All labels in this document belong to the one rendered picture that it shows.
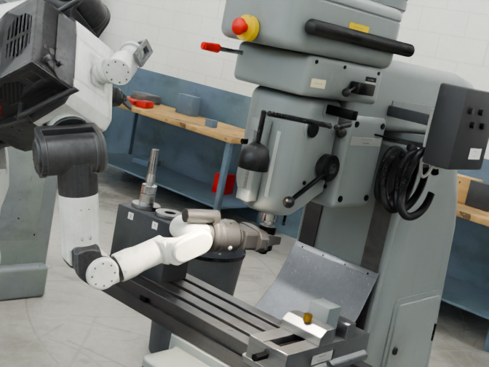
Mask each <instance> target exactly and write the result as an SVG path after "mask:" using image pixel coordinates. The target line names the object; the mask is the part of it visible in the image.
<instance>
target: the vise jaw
mask: <svg viewBox="0 0 489 367"><path fill-rule="evenodd" d="M303 315H304V312H302V311H300V310H293V311H289V312H288V313H287V314H286V315H285V316H284V317H283V318H282V323H281V328H283V329H285V330H287V331H289V332H291V333H293V334H295V335H297V336H299V337H301V338H302V339H305V340H306V341H308V342H311V343H312V344H315V345H317V346H318V347H320V346H323V345H326V344H331V342H333V340H334V336H335V330H336V328H334V327H332V326H331V325H328V324H327V323H324V322H322V321H321V320H318V319H316V318H314V317H313V318H312V321H311V323H306V322H304V321H303Z"/></svg>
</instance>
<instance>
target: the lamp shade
mask: <svg viewBox="0 0 489 367"><path fill-rule="evenodd" d="M269 162H270V157H269V150H268V149H267V148H266V147H265V146H264V145H263V144H261V143H256V142H250V143H248V144H246V145H244V147H243V149H242V151H241V152H240V154H239V160H238V165H237V166H238V167H240V168H243V169H245V170H251V171H255V172H261V173H266V172H268V168H269Z"/></svg>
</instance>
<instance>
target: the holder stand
mask: <svg viewBox="0 0 489 367"><path fill-rule="evenodd" d="M160 207H161V206H160V205H159V204H157V203H154V205H152V206H148V205H141V204H140V203H139V200H133V201H132V203H124V204H119V206H118V210H117V215H116V223H115V228H114V236H113V241H112V246H111V253H110V257H111V255H112V254H114V253H116V252H119V251H121V250H124V249H125V248H131V247H134V246H136V245H139V244H141V243H142V242H145V241H147V240H150V239H152V238H154V237H157V236H159V235H160V236H162V237H173V236H172V235H171V234H170V224H171V222H172V220H173V219H174V218H175V217H176V216H179V215H182V213H181V212H179V211H176V210H170V209H164V208H160ZM187 269H188V261H187V262H185V263H182V264H180V265H174V264H169V265H168V264H163V263H160V264H158V265H156V266H155V267H152V268H150V269H147V270H146V271H144V272H142V273H140V275H142V276H144V277H147V278H148V279H150V280H153V281H155V282H157V283H159V284H162V283H168V282H172V281H175V280H181V279H185V278H186V273H187Z"/></svg>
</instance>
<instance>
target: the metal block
mask: <svg viewBox="0 0 489 367"><path fill-rule="evenodd" d="M340 311H341V306H339V305H337V304H334V303H332V302H331V301H328V300H326V299H323V298H322V299H315V300H311V303H310V307H309V313H311V314H312V315H313V317H314V318H316V319H318V320H321V321H322V322H324V323H327V324H328V325H331V326H332V327H334V328H337V324H338V319H339V315H340Z"/></svg>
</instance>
